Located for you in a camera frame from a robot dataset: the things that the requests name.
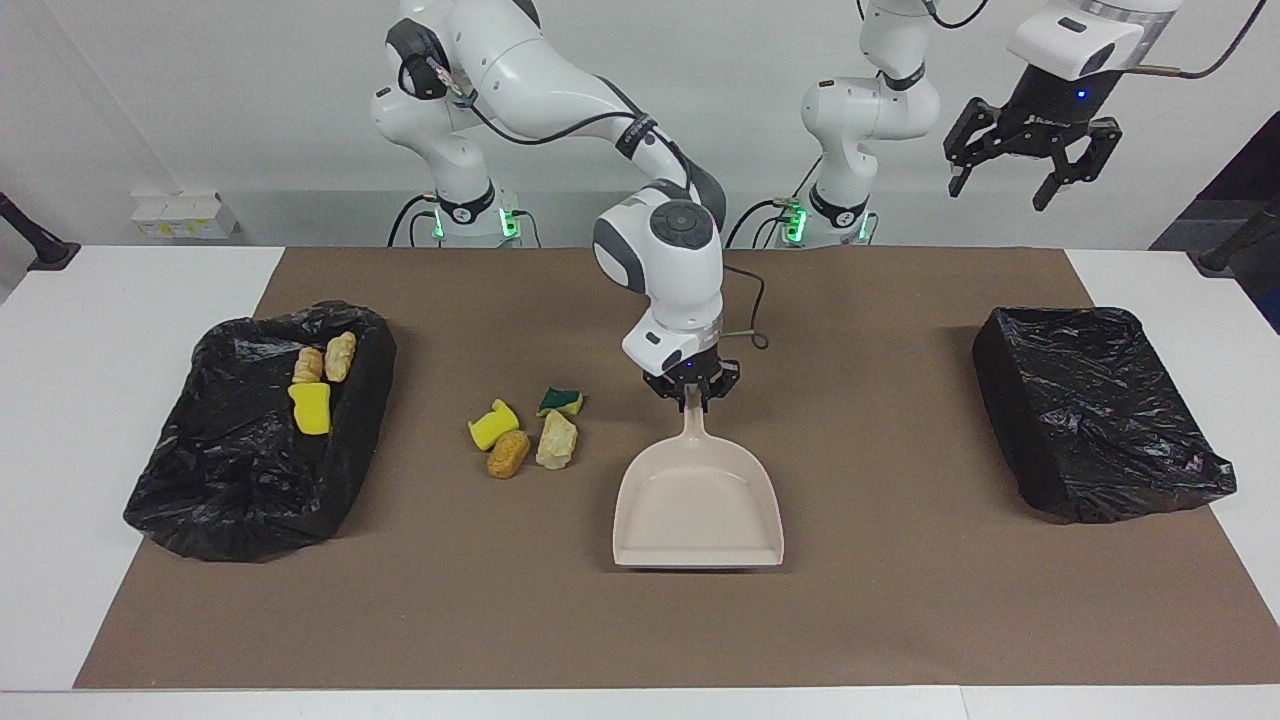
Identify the curved yellow sponge piece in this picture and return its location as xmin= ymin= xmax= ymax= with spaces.
xmin=468 ymin=399 xmax=521 ymax=452

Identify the brown bread roll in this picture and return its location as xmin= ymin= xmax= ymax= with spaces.
xmin=486 ymin=429 xmax=532 ymax=480

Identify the loose black bag lined bin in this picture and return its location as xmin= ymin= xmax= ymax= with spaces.
xmin=123 ymin=301 xmax=398 ymax=563

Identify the black base power cable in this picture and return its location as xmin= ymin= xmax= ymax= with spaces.
xmin=388 ymin=193 xmax=441 ymax=248
xmin=727 ymin=198 xmax=801 ymax=249

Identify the boxy black bag lined bin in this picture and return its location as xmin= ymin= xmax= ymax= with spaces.
xmin=972 ymin=306 xmax=1238 ymax=525

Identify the beige bread chunk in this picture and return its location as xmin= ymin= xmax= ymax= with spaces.
xmin=535 ymin=410 xmax=579 ymax=471

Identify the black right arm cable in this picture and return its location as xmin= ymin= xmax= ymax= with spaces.
xmin=400 ymin=45 xmax=771 ymax=351

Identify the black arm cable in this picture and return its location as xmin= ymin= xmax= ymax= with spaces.
xmin=928 ymin=0 xmax=1269 ymax=81
xmin=400 ymin=45 xmax=771 ymax=351

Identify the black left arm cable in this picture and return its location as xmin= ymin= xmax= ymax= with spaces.
xmin=928 ymin=0 xmax=1269 ymax=81

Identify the brown table mat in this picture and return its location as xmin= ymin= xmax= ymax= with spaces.
xmin=73 ymin=247 xmax=1280 ymax=691

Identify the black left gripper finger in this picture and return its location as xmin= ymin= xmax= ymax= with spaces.
xmin=943 ymin=97 xmax=1009 ymax=199
xmin=1032 ymin=117 xmax=1123 ymax=212

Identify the beige plastic dustpan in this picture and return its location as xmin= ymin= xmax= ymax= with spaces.
xmin=612 ymin=385 xmax=786 ymax=571

